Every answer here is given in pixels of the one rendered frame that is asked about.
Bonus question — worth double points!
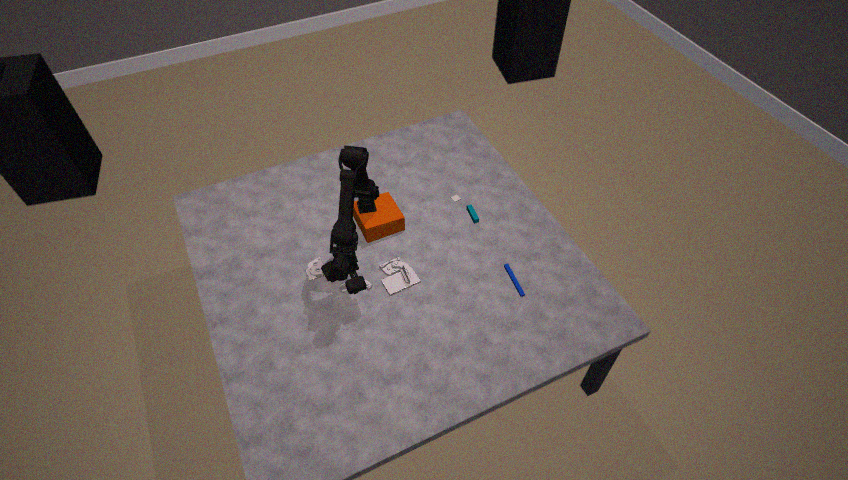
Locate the blue flat bar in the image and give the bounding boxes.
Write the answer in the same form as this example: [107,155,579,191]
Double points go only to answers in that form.
[504,264,525,297]

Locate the teal flat bar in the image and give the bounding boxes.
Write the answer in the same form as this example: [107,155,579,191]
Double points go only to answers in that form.
[467,204,479,223]

